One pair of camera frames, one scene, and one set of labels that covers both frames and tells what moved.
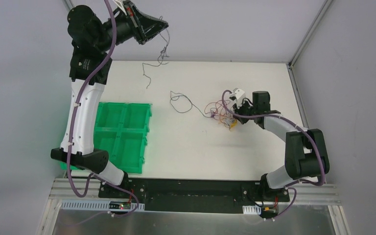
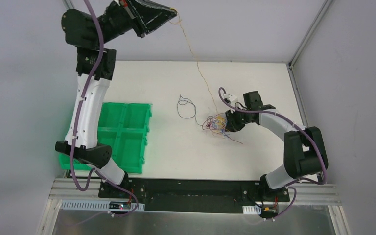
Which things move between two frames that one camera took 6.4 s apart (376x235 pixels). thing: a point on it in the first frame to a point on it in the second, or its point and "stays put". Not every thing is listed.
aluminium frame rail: [61, 189] stays put
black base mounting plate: [194, 195] stays put
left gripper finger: [144, 37] to [148, 26]
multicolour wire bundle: [219, 111] to [217, 124]
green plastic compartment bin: [121, 131] stays put
